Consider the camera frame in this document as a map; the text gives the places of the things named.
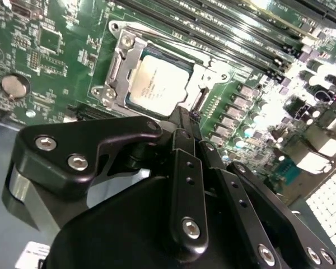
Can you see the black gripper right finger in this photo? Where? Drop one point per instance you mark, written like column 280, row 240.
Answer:
column 240, row 190

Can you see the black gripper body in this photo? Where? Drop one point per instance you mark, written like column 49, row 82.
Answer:
column 114, row 229

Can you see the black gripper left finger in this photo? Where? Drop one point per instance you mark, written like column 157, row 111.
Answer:
column 72, row 140

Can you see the metal socket cover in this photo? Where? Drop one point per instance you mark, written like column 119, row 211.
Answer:
column 126, row 67

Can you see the silver CPU plate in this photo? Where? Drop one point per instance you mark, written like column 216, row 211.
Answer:
column 156, row 87

